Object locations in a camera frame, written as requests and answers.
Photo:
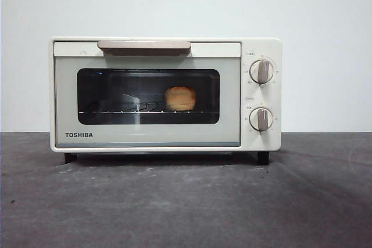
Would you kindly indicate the golden brown bread loaf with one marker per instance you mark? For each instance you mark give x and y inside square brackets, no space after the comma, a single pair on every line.
[180,99]

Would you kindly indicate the white glass oven door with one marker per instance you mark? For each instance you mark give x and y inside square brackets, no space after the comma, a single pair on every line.
[145,134]

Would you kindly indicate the beige oven knob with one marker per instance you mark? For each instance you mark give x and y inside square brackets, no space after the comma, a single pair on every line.
[261,119]
[261,71]

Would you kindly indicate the white Toshiba toaster oven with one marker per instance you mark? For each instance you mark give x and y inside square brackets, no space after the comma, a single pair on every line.
[261,140]

